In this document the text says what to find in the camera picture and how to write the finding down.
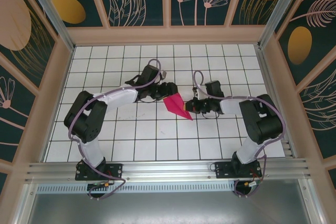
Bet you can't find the wall panel with feather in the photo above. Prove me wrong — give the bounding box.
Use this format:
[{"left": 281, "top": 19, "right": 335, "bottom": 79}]
[{"left": 274, "top": 0, "right": 336, "bottom": 87}]

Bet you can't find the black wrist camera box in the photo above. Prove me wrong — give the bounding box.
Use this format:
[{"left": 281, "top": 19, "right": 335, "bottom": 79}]
[
  {"left": 194, "top": 79, "right": 225, "bottom": 100},
  {"left": 139, "top": 65, "right": 167, "bottom": 86}
]

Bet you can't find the wall panel with pale oval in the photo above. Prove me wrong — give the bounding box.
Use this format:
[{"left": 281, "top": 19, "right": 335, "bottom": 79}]
[{"left": 0, "top": 0, "right": 59, "bottom": 90}]

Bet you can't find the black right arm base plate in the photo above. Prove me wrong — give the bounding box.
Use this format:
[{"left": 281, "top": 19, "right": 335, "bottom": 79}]
[{"left": 215, "top": 161, "right": 261, "bottom": 180}]

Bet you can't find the grey metal plate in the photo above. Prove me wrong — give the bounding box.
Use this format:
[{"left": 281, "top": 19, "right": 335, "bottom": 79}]
[{"left": 26, "top": 178, "right": 325, "bottom": 224}]

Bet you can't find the wall panel with pink fronds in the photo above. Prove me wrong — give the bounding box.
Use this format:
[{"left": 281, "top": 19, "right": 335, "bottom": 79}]
[{"left": 299, "top": 77, "right": 336, "bottom": 162}]

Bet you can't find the aluminium frame post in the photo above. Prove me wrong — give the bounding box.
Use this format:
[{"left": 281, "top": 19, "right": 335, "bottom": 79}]
[
  {"left": 22, "top": 0, "right": 76, "bottom": 51},
  {"left": 258, "top": 0, "right": 307, "bottom": 49}
]

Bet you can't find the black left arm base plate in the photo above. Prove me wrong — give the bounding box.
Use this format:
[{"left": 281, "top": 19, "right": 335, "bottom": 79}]
[{"left": 75, "top": 163, "right": 123, "bottom": 182}]

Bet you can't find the slotted grey cable tray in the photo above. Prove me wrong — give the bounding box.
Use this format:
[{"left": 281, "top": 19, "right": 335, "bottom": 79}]
[{"left": 36, "top": 184, "right": 237, "bottom": 194}]

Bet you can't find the pink paper sheet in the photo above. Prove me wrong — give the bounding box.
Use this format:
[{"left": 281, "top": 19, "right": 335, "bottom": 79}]
[{"left": 163, "top": 92, "right": 194, "bottom": 122}]

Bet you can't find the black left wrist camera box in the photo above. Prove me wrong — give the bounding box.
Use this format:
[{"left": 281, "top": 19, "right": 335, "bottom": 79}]
[{"left": 139, "top": 65, "right": 167, "bottom": 86}]

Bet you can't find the long aluminium mounting rail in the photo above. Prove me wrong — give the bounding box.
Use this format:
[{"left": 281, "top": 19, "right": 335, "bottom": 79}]
[{"left": 25, "top": 157, "right": 314, "bottom": 183}]

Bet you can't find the wall panel with orange oval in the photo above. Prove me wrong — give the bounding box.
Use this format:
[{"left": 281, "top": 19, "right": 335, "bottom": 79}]
[{"left": 49, "top": 0, "right": 106, "bottom": 28}]

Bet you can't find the wall panel with single flower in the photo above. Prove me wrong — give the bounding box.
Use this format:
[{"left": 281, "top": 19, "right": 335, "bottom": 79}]
[{"left": 0, "top": 63, "right": 37, "bottom": 156}]

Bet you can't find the aluminium table side rail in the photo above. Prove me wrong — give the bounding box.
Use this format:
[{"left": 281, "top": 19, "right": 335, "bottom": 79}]
[{"left": 255, "top": 45, "right": 297, "bottom": 159}]

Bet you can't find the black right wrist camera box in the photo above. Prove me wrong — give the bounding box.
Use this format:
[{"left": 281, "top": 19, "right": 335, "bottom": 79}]
[{"left": 194, "top": 79, "right": 225, "bottom": 100}]

